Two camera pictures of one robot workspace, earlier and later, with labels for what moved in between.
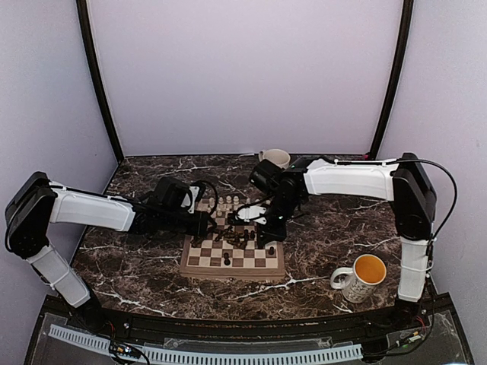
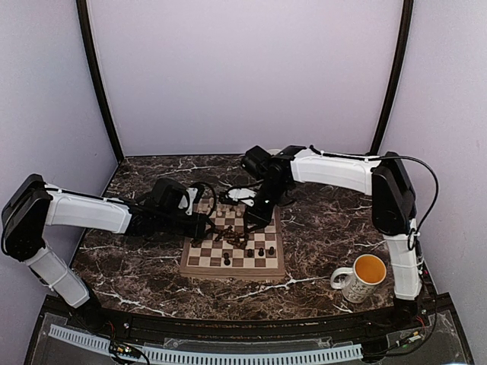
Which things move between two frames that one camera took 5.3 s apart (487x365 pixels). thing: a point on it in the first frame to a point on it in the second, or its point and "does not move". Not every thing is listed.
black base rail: x=412 y=316 does not move
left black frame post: x=83 y=20 does not move
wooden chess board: x=228 y=249 does not move
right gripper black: x=277 y=234 to x=262 y=218
